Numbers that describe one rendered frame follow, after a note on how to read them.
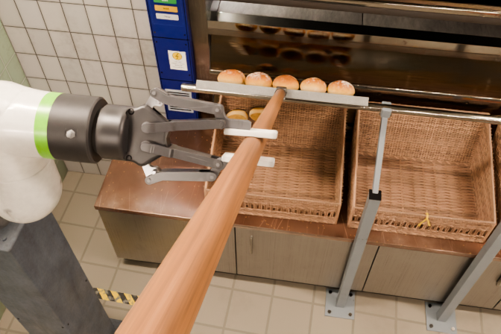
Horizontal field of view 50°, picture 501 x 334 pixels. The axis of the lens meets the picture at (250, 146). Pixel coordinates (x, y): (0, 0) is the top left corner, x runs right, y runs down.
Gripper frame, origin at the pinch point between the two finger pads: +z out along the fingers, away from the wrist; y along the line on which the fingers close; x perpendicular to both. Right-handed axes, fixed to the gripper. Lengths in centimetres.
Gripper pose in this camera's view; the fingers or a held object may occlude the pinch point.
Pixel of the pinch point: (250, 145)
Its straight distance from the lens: 71.7
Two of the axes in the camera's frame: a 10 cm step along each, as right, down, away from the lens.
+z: 9.9, 1.0, -0.7
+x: -0.9, 1.7, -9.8
